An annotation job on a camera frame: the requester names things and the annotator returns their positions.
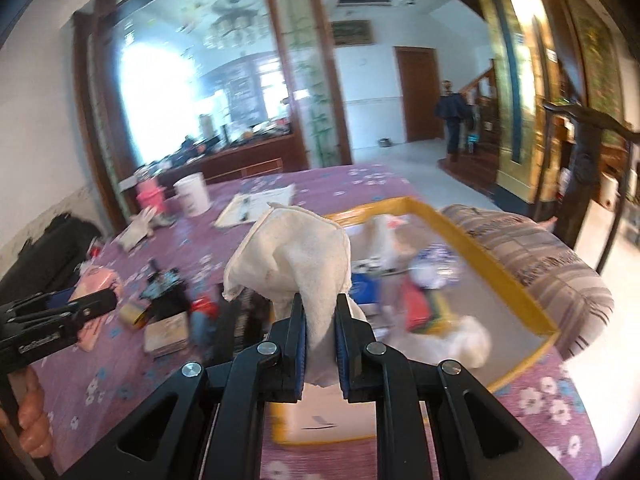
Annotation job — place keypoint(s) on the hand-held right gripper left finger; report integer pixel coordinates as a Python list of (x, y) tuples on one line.
[(299, 350)]

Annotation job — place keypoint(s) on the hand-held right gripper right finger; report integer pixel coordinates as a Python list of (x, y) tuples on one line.
[(342, 350)]

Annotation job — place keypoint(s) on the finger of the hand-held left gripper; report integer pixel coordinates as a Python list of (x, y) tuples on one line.
[(95, 302), (20, 307)]

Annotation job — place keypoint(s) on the pink tissue pack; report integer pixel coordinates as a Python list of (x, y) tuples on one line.
[(100, 280)]

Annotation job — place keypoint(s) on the long red pack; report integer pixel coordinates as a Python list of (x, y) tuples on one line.
[(416, 307)]

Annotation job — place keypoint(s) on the patterned tissue pack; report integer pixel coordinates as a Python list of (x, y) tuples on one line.
[(367, 266)]

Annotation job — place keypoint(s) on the white cloth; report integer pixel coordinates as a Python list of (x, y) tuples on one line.
[(295, 260)]

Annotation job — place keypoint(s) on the yellow box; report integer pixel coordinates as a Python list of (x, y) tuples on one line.
[(500, 290)]

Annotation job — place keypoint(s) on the person's left hand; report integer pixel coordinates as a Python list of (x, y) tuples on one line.
[(35, 420)]

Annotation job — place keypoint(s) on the small yellow packet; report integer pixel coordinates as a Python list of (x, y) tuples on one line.
[(132, 316)]

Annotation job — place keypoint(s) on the black luggage bag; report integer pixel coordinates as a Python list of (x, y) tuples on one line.
[(40, 255)]

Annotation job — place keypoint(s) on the dark plastic pack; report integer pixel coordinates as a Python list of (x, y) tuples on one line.
[(245, 320)]

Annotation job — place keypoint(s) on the blue tissue pack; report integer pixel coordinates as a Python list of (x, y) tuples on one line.
[(366, 289)]

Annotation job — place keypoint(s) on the flat brown box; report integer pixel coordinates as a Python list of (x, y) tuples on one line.
[(166, 334)]

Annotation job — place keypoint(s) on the white glove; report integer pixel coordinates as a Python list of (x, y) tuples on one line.
[(135, 230)]

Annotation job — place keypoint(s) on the blue cloth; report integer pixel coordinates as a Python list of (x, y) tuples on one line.
[(204, 332)]

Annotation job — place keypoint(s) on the colourful cloth pack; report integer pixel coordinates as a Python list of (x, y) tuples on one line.
[(437, 312)]

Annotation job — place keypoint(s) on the crumpled red bag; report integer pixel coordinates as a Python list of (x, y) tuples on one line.
[(205, 306)]

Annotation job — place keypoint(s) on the pink bottle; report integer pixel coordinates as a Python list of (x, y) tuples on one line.
[(150, 192)]

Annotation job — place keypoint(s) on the white plastic jar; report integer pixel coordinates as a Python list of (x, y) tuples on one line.
[(192, 195)]

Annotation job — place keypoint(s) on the white notebook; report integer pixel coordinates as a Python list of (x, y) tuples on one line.
[(265, 202)]

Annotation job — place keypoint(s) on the wooden framed glass partition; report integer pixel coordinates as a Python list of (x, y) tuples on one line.
[(90, 110)]

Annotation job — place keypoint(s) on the clutter of tools on counter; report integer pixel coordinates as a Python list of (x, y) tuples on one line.
[(225, 142)]

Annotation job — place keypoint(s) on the striped cushion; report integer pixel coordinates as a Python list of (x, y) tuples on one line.
[(540, 270)]

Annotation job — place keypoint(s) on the wooden staircase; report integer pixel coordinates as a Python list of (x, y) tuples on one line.
[(475, 160)]

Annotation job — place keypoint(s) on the bamboo painted panel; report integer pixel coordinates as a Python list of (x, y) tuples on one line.
[(310, 85)]

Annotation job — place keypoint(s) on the brown wooden door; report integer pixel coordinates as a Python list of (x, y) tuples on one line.
[(417, 95)]

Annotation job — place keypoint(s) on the white paper roll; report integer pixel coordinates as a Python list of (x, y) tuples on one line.
[(610, 189)]

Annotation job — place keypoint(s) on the chandelier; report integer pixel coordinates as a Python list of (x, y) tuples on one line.
[(235, 22)]

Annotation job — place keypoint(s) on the gold panelled pillar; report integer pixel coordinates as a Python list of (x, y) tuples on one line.
[(515, 85)]

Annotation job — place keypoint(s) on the framed wall plaque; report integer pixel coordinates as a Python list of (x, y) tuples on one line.
[(352, 32)]

